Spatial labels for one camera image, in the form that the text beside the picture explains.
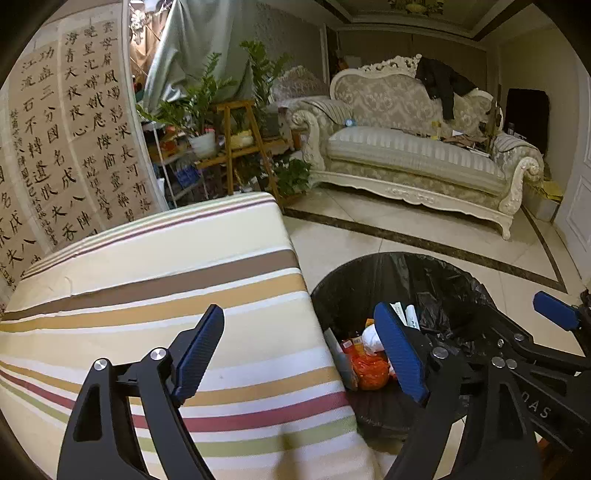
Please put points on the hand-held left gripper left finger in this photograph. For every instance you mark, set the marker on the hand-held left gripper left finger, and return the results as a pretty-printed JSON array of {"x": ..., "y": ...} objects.
[{"x": 198, "y": 355}]

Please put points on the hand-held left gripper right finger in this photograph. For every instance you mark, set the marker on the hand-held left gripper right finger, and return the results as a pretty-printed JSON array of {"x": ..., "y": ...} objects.
[{"x": 401, "y": 350}]

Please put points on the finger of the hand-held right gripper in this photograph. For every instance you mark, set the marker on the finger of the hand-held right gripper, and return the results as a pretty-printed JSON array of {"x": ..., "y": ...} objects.
[
  {"x": 556, "y": 311},
  {"x": 531, "y": 348}
]

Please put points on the white tissue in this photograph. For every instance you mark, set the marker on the white tissue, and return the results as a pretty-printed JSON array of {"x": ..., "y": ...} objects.
[{"x": 371, "y": 339}]

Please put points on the orange plastic bag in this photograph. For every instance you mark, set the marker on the orange plastic bag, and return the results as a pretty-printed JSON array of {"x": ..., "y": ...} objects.
[{"x": 369, "y": 371}]

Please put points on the orange white snack wrapper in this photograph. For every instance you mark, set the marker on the orange white snack wrapper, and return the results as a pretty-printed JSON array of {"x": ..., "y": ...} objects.
[{"x": 353, "y": 344}]

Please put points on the teal tube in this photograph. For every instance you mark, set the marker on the teal tube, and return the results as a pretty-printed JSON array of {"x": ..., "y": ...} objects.
[{"x": 344, "y": 364}]

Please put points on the black lined trash bin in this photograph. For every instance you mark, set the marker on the black lined trash bin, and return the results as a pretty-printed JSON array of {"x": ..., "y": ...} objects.
[{"x": 438, "y": 281}]

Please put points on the white door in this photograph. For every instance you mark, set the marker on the white door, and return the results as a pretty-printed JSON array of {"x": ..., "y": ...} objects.
[{"x": 577, "y": 221}]

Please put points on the striped tablecloth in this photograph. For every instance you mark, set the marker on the striped tablecloth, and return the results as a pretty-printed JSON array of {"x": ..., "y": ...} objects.
[{"x": 161, "y": 258}]

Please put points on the grey box with yellow paper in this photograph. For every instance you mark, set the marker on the grey box with yellow paper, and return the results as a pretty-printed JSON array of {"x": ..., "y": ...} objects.
[{"x": 549, "y": 191}]

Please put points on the blue crate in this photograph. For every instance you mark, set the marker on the blue crate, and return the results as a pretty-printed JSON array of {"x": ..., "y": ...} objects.
[{"x": 189, "y": 176}]

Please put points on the ornate white grey sofa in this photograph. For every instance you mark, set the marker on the ornate white grey sofa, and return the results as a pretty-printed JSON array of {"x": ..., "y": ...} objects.
[{"x": 415, "y": 157}]

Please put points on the pile of papers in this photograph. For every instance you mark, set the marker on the pile of papers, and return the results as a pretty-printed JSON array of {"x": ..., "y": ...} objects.
[{"x": 461, "y": 141}]

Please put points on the small leafy green plant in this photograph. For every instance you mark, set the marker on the small leafy green plant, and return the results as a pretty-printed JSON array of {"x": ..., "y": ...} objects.
[{"x": 293, "y": 177}]

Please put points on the green plant in white pot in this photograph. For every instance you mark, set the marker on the green plant in white pot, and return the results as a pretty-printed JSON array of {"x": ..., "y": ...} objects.
[{"x": 203, "y": 145}]

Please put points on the yellow flower pot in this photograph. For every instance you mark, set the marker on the yellow flower pot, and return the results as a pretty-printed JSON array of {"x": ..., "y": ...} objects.
[{"x": 242, "y": 139}]

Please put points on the calligraphy screen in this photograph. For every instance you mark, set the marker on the calligraphy screen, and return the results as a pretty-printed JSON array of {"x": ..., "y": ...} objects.
[{"x": 14, "y": 217}]

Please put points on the wooden plant stand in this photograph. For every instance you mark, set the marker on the wooden plant stand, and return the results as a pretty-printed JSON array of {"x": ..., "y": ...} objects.
[{"x": 240, "y": 108}]

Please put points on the calligraphy paper sheet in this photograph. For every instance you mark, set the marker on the calligraphy paper sheet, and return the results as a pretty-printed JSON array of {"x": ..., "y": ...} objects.
[
  {"x": 115, "y": 115},
  {"x": 51, "y": 147}
]

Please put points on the black jacket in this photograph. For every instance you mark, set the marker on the black jacket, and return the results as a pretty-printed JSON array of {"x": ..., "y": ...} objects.
[{"x": 438, "y": 78}]

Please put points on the ornate grey armchair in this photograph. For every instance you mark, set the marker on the ornate grey armchair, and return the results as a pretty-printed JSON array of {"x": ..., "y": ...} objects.
[{"x": 298, "y": 83}]

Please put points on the tall green plant dark pot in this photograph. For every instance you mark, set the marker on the tall green plant dark pot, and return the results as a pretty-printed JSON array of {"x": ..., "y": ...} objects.
[{"x": 263, "y": 69}]

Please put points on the grey curtain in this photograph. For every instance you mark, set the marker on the grey curtain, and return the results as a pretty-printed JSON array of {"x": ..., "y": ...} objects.
[{"x": 194, "y": 37}]

